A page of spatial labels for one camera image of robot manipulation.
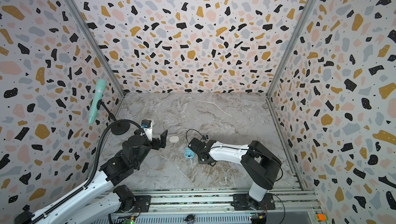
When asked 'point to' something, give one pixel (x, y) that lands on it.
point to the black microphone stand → (118, 128)
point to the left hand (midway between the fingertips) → (161, 128)
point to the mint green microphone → (96, 99)
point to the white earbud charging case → (174, 139)
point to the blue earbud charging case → (188, 154)
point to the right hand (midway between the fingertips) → (207, 158)
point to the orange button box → (320, 217)
